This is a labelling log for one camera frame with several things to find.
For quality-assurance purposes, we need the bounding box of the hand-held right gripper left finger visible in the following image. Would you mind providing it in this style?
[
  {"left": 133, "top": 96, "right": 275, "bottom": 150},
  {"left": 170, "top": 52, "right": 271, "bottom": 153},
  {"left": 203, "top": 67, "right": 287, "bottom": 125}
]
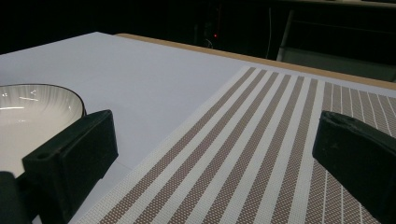
[{"left": 21, "top": 109, "right": 120, "bottom": 224}]

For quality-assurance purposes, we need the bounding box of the white plate with black rim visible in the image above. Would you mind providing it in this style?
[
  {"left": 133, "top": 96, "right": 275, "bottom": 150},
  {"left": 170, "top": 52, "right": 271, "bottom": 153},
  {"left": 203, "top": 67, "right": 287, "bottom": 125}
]
[{"left": 0, "top": 83, "right": 87, "bottom": 179}]

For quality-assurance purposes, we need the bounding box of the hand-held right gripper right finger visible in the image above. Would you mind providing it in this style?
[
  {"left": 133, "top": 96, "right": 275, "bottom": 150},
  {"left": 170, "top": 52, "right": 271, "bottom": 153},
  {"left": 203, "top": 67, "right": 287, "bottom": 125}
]
[{"left": 312, "top": 110, "right": 396, "bottom": 224}]

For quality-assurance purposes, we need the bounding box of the thin light cable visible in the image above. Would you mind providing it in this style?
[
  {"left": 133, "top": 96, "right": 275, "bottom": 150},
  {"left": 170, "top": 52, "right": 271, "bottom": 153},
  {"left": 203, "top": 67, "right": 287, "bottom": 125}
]
[{"left": 265, "top": 7, "right": 273, "bottom": 60}]

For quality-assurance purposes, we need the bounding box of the grey metal stand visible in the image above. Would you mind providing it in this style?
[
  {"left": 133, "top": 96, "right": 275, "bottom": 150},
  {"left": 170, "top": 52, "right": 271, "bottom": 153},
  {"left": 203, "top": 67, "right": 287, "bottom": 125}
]
[{"left": 276, "top": 8, "right": 396, "bottom": 82}]

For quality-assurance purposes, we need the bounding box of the striped brown white placemat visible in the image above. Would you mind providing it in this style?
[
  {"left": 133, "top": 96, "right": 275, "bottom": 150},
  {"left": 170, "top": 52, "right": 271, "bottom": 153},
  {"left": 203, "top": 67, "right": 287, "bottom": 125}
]
[{"left": 68, "top": 65, "right": 396, "bottom": 224}]

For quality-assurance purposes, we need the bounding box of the dark device with red light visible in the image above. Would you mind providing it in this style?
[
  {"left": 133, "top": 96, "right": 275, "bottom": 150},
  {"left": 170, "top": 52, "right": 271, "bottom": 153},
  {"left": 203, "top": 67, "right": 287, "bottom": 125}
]
[{"left": 204, "top": 18, "right": 223, "bottom": 49}]

